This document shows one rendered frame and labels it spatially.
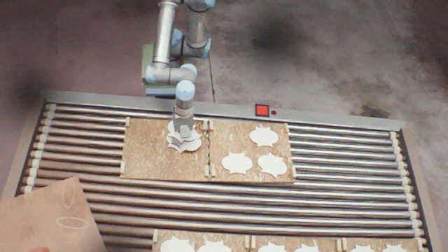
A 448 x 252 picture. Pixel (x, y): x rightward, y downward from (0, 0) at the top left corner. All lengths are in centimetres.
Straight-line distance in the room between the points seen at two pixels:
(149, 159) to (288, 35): 258
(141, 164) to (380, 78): 279
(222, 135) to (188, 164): 25
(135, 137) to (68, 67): 182
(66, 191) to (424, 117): 322
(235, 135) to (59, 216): 94
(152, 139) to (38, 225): 70
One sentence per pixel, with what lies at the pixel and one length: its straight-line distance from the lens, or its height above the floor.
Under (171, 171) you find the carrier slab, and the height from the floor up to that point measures 94.
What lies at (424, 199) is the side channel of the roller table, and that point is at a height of 95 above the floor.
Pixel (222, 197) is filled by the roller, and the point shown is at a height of 92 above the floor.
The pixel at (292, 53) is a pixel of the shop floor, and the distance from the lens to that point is 414.
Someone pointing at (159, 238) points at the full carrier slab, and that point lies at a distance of 190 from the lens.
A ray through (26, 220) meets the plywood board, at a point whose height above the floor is 104.
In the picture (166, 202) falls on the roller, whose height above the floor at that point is 92.
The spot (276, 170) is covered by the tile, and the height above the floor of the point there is 95.
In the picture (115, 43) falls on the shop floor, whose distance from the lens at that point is 403.
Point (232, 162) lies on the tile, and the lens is 209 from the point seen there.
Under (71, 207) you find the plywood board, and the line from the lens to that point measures 188.
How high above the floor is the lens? 269
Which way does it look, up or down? 52 degrees down
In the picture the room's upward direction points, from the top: 11 degrees clockwise
